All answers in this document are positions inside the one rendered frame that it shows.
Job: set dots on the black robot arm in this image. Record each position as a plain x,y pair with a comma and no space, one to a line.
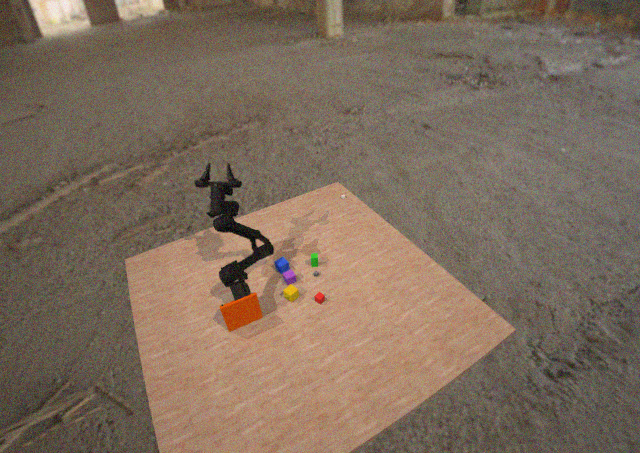
235,270

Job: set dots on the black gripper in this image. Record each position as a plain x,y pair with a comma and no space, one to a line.
217,192

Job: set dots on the yellow block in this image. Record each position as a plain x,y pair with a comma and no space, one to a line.
290,293

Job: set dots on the purple cube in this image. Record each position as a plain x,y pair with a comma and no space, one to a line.
289,277

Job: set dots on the blue block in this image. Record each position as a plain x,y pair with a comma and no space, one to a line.
282,265

